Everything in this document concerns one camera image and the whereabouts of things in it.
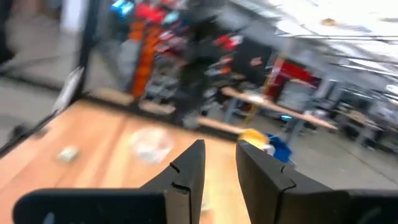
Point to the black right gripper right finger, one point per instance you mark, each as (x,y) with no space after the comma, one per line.
(264,186)

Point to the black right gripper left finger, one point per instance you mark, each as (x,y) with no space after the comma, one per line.
(183,186)

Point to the blue plastic object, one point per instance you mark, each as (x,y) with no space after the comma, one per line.
(281,151)

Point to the yellow cup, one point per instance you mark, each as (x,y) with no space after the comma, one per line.
(253,137)

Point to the clear plastic bin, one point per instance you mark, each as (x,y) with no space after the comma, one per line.
(151,145)

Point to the wooden workbench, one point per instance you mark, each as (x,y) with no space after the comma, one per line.
(273,107)

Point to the red cabinet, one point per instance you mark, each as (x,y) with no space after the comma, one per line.
(292,77)

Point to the green white sweetener packet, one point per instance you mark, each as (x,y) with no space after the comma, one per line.
(68,154)

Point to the shelf rack with colourful items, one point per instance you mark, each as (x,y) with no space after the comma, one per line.
(149,46)

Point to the white tag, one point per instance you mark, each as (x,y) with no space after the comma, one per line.
(68,90)

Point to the black table edge rail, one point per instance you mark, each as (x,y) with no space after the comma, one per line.
(146,113)

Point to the black frame post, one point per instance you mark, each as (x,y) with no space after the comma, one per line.
(88,46)

